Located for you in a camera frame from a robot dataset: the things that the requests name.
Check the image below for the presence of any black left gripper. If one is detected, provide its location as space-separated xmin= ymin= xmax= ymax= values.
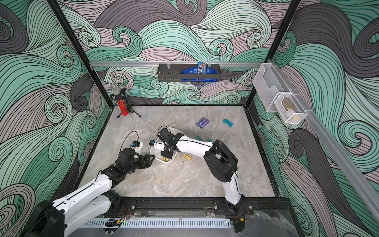
xmin=124 ymin=154 xmax=156 ymax=175

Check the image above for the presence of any white plastic storage box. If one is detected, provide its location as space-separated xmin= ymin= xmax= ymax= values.
xmin=150 ymin=125 xmax=179 ymax=164

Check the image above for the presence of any yellow binder clip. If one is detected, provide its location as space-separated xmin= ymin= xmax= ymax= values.
xmin=183 ymin=154 xmax=192 ymax=163

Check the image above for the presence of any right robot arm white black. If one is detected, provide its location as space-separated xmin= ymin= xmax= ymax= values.
xmin=149 ymin=127 xmax=243 ymax=208

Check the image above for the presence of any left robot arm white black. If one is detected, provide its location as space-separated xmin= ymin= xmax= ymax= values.
xmin=22 ymin=147 xmax=155 ymax=237

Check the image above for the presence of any blue playing card box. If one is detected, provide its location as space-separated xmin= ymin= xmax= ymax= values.
xmin=195 ymin=117 xmax=209 ymax=129

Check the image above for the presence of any teal tape dispenser piece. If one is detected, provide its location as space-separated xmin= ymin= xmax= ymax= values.
xmin=223 ymin=118 xmax=234 ymax=127

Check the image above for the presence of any black microphone tripod stand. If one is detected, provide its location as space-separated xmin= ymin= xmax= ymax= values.
xmin=110 ymin=87 xmax=142 ymax=118

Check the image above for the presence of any blue package in basket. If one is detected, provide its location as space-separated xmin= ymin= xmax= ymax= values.
xmin=181 ymin=62 xmax=217 ymax=82

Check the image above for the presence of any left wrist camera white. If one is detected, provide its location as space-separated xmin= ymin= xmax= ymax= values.
xmin=131 ymin=141 xmax=143 ymax=155

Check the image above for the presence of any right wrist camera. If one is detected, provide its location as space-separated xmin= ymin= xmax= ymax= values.
xmin=149 ymin=140 xmax=157 ymax=147

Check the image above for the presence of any black wall basket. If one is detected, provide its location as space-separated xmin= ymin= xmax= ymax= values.
xmin=157 ymin=63 xmax=221 ymax=83

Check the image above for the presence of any white slotted cable duct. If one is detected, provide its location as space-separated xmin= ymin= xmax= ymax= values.
xmin=82 ymin=218 xmax=232 ymax=229

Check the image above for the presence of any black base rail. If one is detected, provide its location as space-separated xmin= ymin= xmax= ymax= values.
xmin=105 ymin=197 xmax=293 ymax=217

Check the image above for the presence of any aluminium rail back wall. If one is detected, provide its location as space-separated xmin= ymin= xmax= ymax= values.
xmin=89 ymin=60 xmax=263 ymax=68

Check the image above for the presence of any aluminium rail wall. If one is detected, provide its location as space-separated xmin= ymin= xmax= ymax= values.
xmin=268 ymin=59 xmax=379 ymax=221
xmin=89 ymin=60 xmax=263 ymax=68

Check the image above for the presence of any clear plastic wall bin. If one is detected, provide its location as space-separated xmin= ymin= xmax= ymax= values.
xmin=253 ymin=63 xmax=307 ymax=125

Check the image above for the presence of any black vertical frame post right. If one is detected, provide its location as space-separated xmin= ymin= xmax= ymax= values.
xmin=245 ymin=0 xmax=301 ymax=106

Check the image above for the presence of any black vertical frame post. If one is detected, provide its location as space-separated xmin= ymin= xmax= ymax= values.
xmin=47 ymin=0 xmax=114 ymax=109
xmin=245 ymin=0 xmax=301 ymax=106

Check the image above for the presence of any black vertical frame post left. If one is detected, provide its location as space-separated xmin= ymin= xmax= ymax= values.
xmin=47 ymin=0 xmax=114 ymax=109

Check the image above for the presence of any aluminium rail right wall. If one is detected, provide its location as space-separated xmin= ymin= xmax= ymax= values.
xmin=268 ymin=59 xmax=379 ymax=221

